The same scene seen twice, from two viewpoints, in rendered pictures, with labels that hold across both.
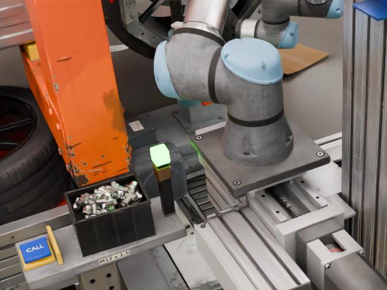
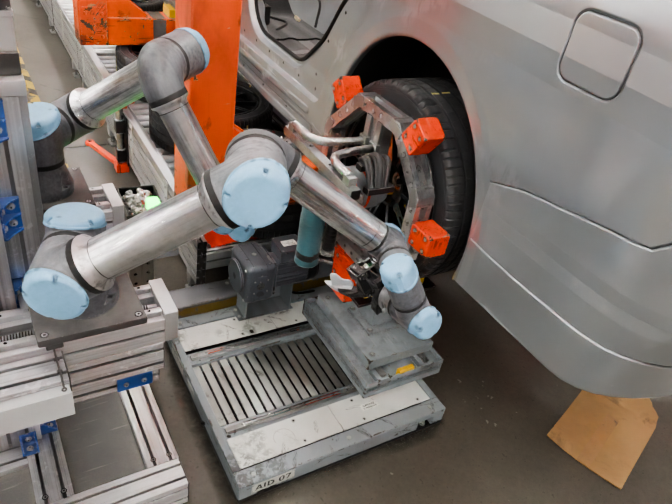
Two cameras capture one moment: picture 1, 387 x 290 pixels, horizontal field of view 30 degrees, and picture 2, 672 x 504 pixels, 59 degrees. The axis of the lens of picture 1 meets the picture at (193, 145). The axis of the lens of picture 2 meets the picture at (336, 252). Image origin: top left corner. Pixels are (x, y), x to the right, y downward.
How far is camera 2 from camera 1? 2.37 m
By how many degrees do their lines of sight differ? 59
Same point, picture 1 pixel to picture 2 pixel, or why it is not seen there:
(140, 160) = (244, 247)
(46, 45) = not seen: hidden behind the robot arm
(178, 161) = (245, 270)
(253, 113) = not seen: hidden behind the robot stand
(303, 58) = (597, 458)
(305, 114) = (466, 448)
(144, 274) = (184, 298)
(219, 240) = not seen: outside the picture
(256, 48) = (36, 114)
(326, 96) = (512, 475)
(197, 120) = (361, 312)
